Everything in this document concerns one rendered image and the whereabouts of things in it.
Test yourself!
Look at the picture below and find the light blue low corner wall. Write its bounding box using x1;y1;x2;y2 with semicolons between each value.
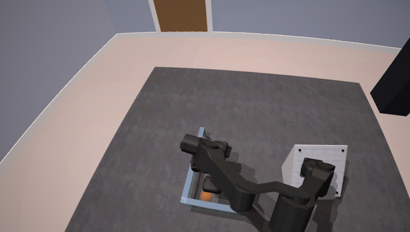
180;127;237;213

